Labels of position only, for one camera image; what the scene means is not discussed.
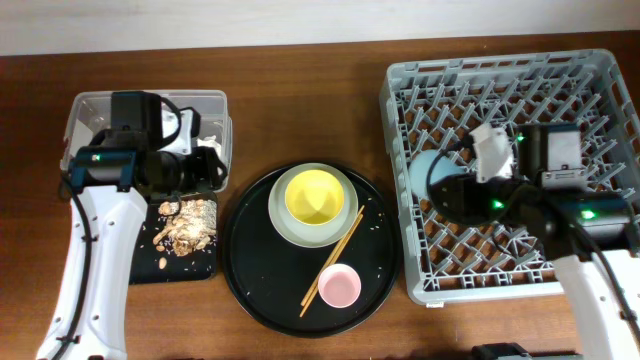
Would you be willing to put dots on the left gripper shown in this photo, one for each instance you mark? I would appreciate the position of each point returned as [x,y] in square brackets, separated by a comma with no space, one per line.
[212,175]

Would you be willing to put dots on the wooden chopstick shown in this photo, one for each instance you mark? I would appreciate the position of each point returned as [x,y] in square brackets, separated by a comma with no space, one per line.
[339,285]
[332,259]

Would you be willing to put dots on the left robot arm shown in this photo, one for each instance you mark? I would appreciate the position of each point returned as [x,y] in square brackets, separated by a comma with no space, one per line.
[142,171]

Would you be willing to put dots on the clear plastic bin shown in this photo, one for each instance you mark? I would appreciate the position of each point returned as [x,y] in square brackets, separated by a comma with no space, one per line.
[91,113]

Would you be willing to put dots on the blue cup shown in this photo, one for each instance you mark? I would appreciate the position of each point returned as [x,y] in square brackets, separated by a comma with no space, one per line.
[419,167]

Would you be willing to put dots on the pink cup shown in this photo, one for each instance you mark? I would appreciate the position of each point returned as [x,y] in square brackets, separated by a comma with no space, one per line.
[339,286]

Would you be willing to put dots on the large white napkin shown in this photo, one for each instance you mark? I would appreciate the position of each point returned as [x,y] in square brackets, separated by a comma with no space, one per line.
[211,142]

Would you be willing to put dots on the yellow bowl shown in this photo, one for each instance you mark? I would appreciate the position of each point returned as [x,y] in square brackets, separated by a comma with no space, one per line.
[314,197]

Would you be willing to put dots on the grey plate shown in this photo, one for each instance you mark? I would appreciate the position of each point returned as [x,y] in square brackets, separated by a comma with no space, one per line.
[309,236]

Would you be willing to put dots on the black rectangular tray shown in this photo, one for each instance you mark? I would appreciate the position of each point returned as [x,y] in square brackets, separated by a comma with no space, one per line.
[150,266]

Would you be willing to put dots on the grey dishwasher rack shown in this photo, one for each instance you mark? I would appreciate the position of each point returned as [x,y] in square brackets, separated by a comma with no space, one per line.
[428,105]

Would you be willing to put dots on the food scraps pile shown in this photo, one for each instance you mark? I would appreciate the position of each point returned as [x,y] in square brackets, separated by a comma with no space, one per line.
[190,227]

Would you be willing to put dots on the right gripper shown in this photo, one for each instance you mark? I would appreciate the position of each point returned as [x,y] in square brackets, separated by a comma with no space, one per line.
[458,206]

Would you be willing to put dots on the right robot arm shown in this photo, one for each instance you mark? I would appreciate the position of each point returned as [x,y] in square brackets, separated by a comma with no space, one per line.
[536,180]

